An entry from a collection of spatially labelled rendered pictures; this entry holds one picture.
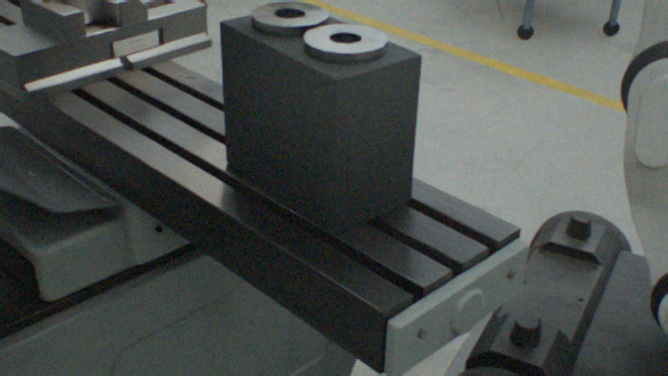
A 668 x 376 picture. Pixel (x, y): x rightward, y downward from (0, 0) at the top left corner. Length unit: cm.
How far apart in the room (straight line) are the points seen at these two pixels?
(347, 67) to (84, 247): 48
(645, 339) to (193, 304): 74
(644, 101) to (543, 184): 189
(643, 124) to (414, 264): 47
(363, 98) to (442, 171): 224
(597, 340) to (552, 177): 172
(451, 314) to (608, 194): 224
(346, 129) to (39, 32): 64
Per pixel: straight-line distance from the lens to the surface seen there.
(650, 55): 124
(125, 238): 120
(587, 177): 319
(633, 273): 166
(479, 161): 319
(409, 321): 83
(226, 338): 144
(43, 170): 124
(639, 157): 126
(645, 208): 135
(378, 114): 90
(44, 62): 131
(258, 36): 95
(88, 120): 122
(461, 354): 165
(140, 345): 132
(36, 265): 117
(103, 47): 135
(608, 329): 151
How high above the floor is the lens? 147
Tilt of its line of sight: 30 degrees down
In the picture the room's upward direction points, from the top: 1 degrees clockwise
